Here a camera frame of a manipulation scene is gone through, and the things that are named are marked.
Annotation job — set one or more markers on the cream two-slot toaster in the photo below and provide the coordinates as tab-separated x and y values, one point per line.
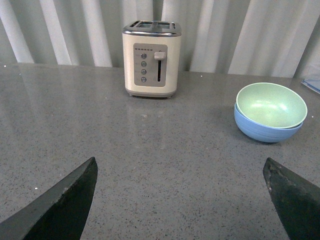
151	55

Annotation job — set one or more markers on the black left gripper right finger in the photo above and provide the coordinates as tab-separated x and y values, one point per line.
296	200

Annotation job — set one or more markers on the green plastic bowl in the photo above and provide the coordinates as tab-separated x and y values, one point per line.
272	105

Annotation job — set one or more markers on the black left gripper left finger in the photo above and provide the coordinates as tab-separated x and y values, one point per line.
58	214

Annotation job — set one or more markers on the white pleated curtain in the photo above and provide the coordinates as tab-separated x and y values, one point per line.
276	38

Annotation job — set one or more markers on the blue plastic bowl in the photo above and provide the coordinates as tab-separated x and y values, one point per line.
261	132

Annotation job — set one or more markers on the clear plastic food container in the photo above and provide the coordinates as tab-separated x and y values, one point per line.
312	78

